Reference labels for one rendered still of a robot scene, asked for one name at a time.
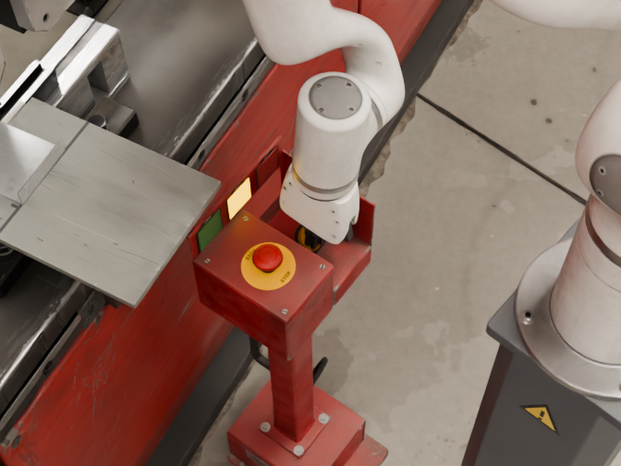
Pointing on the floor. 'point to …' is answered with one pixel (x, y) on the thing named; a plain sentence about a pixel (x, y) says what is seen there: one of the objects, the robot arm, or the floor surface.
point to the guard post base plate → (87, 7)
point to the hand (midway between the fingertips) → (316, 233)
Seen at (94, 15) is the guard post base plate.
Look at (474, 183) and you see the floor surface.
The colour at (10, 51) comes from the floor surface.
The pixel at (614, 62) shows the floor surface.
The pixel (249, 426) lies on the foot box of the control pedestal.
